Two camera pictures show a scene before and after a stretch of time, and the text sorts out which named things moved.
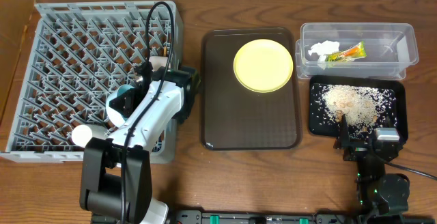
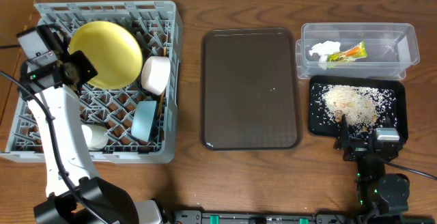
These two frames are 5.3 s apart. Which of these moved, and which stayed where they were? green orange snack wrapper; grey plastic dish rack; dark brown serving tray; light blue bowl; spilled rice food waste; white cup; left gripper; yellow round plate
Moved: light blue bowl; left gripper; yellow round plate
Stayed: white cup; grey plastic dish rack; spilled rice food waste; dark brown serving tray; green orange snack wrapper
